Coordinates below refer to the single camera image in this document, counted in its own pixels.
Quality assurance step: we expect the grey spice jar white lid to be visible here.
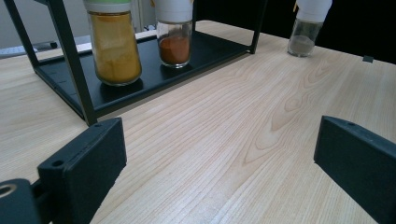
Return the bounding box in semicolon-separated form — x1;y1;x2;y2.
287;0;333;59

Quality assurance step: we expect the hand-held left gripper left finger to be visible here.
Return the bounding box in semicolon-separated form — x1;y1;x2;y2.
36;117;128;224

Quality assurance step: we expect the black metal two-tier rack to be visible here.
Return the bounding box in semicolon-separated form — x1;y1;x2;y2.
3;0;269;127

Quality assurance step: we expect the yellow spice jar green lid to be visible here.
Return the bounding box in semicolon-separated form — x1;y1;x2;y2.
82;0;143;88

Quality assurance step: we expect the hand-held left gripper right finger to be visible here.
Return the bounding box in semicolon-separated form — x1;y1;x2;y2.
313;115;396;224

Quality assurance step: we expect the red spice jar white lid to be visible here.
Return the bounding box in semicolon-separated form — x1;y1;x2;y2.
153;0;195;70

